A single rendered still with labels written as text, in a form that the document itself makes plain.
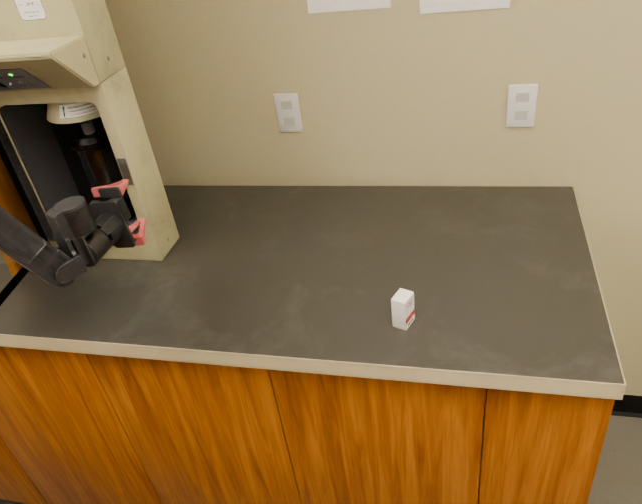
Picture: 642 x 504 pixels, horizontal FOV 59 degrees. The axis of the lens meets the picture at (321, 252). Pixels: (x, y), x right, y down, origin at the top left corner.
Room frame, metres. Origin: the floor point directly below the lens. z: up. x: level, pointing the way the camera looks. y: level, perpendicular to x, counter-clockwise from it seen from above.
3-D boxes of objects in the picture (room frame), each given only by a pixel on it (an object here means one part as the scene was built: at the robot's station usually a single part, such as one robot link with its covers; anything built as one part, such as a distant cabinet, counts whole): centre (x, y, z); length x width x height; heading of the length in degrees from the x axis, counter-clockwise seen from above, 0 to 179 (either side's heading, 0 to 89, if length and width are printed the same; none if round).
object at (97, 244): (0.93, 0.43, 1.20); 0.07 x 0.06 x 0.07; 163
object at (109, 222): (0.99, 0.42, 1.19); 0.07 x 0.07 x 0.10; 73
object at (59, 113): (1.37, 0.51, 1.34); 0.18 x 0.18 x 0.05
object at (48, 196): (1.40, 0.53, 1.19); 0.26 x 0.24 x 0.35; 73
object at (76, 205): (0.91, 0.46, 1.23); 0.12 x 0.09 x 0.11; 135
